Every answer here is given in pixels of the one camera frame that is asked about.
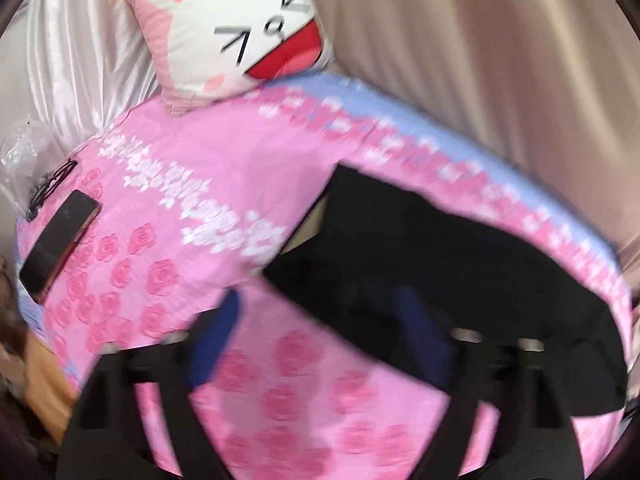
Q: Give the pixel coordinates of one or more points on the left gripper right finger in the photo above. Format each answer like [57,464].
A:
[534,436]

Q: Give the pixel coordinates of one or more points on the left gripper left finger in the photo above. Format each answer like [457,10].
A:
[134,418]

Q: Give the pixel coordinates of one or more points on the black pants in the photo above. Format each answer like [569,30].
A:
[394,275]

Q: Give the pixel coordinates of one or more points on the black smartphone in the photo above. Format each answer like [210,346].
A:
[56,242]

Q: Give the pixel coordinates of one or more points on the pink rose bed quilt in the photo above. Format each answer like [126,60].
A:
[194,204]

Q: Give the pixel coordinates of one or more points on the clear plastic bag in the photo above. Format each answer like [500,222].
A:
[28,153]

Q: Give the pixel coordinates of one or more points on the shiny white satin sheet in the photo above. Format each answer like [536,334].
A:
[74,65]

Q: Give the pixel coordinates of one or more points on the white cat face pillow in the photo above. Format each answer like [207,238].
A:
[205,51]

